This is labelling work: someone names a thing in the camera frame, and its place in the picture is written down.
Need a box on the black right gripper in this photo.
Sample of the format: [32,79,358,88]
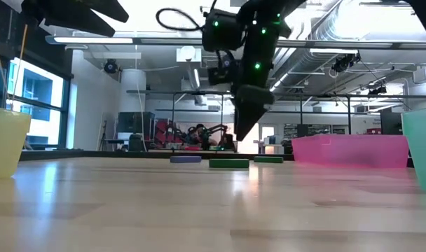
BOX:
[232,52,275,141]

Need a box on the black desk monitor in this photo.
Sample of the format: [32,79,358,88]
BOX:
[380,111,404,136]

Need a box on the silver round air duct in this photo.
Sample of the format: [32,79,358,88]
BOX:
[282,0,361,110]

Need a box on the black tripod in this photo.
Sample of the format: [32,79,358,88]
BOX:
[98,120,109,152]

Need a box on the white dome ceiling fixture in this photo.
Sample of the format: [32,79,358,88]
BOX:
[176,45,202,63]

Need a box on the dark framed window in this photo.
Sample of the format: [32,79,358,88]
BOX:
[0,57,71,151]

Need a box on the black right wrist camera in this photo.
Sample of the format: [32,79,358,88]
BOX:
[207,65,235,86]

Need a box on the white ribbed ceiling duct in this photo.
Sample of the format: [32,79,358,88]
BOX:
[268,17,314,94]

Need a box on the black background monitor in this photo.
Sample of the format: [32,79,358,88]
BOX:
[116,111,156,134]

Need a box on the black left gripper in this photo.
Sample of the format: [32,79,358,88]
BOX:
[22,0,130,38]

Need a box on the green plastic bin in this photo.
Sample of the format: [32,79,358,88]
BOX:
[401,106,426,196]

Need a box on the white round column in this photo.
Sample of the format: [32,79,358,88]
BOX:
[121,68,147,113]

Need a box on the black ceiling track light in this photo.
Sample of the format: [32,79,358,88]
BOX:
[331,52,362,74]

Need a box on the green rectangular block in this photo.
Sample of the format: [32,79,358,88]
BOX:
[208,158,250,169]
[253,155,284,165]

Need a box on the black overhead mount bar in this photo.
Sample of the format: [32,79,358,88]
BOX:
[358,1,415,17]

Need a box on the black office chair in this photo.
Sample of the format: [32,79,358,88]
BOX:
[128,132,145,153]

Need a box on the black metal rack frame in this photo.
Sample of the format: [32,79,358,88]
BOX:
[126,89,354,153]

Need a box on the black ceiling speaker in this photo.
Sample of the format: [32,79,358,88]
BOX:
[104,58,119,75]

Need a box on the purple rectangular block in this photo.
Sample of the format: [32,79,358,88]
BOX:
[169,155,202,165]

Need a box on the black metal table frame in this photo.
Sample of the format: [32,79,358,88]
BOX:
[20,149,415,168]

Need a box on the person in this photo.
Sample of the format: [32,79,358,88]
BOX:
[193,122,219,147]

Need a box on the yellow plastic bin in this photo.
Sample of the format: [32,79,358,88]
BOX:
[0,106,32,180]

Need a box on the grey overhead rig beam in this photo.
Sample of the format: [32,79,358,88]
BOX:
[45,34,426,50]

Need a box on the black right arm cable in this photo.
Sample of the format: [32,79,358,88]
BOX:
[156,7,203,32]

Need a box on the pink plastic bin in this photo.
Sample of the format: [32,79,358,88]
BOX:
[291,134,410,169]

